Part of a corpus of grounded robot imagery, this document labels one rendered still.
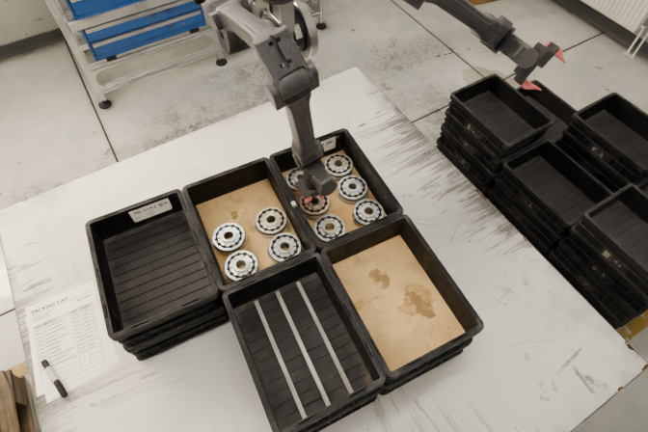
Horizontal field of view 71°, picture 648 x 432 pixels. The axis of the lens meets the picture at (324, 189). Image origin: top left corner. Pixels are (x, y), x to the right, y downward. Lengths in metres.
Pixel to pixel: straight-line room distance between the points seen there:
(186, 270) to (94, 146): 1.78
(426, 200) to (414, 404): 0.72
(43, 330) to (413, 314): 1.14
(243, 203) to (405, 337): 0.68
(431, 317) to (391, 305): 0.12
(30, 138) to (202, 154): 1.67
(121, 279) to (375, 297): 0.77
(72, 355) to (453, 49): 3.01
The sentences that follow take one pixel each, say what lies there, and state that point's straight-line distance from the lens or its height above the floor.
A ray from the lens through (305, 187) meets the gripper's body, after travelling 1.42.
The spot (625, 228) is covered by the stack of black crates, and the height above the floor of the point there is 0.49.
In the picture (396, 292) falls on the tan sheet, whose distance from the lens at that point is 1.40.
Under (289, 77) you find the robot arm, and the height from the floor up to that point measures 1.50.
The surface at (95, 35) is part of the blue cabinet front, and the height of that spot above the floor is 0.48.
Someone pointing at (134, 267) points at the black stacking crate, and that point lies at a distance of 1.54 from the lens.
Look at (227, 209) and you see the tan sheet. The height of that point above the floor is 0.83.
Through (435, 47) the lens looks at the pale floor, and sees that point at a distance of 3.59.
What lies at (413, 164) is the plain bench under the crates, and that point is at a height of 0.70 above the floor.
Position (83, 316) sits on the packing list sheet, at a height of 0.70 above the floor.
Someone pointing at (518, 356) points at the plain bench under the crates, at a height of 0.70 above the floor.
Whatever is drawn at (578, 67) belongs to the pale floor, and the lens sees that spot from 3.78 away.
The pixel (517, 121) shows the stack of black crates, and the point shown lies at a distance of 2.45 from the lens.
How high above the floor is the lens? 2.11
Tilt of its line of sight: 54 degrees down
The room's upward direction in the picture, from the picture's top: straight up
